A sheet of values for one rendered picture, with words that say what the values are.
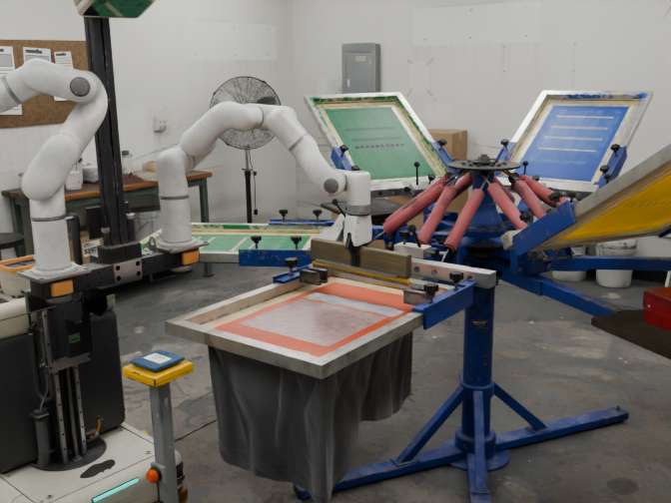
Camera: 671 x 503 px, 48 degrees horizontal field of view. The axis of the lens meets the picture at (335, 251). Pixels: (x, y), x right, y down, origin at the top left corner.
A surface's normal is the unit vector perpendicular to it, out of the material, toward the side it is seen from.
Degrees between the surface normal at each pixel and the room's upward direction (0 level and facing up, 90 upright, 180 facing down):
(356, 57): 90
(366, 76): 90
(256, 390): 93
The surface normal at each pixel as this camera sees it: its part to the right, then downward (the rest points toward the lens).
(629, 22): -0.61, 0.20
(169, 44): 0.80, 0.13
